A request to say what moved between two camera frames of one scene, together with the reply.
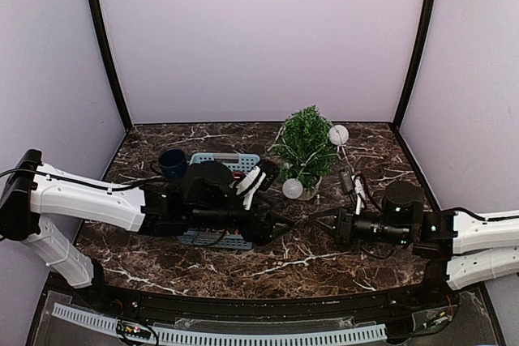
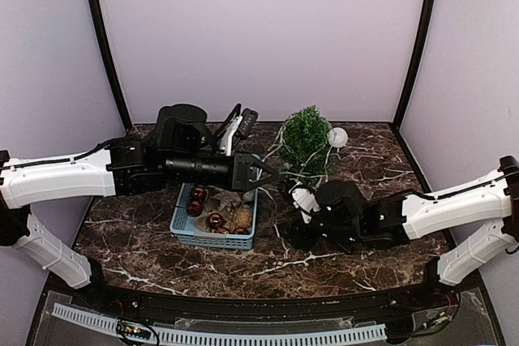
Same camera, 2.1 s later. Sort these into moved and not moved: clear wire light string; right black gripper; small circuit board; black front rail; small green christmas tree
Moved: clear wire light string; right black gripper
Not moved: small circuit board; small green christmas tree; black front rail
